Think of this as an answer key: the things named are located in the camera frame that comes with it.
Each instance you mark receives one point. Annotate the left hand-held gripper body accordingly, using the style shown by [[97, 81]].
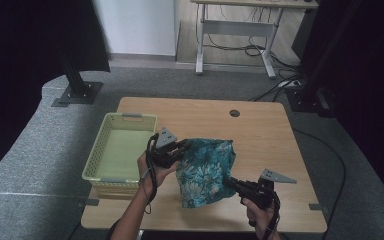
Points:
[[161, 155]]

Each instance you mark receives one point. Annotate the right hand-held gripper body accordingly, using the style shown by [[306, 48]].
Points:
[[260, 196]]

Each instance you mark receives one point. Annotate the teal floral shirt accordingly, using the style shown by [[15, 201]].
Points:
[[203, 173]]

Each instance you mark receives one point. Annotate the green plastic basket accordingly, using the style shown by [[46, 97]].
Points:
[[123, 153]]

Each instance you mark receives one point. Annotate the person's left hand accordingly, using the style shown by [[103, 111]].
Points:
[[160, 176]]

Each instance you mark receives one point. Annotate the person's right hand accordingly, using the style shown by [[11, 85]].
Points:
[[260, 221]]

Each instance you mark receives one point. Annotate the white power strip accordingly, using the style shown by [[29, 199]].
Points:
[[290, 83]]

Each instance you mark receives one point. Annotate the white-framed wooden desk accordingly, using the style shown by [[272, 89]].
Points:
[[236, 28]]

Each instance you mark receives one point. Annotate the black curtain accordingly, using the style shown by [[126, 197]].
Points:
[[373, 83], [20, 50]]

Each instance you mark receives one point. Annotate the grey table bracket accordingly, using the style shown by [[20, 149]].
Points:
[[316, 206], [91, 201]]

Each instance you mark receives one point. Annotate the black metal stand with base plate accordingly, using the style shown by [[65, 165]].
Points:
[[78, 91], [303, 100]]

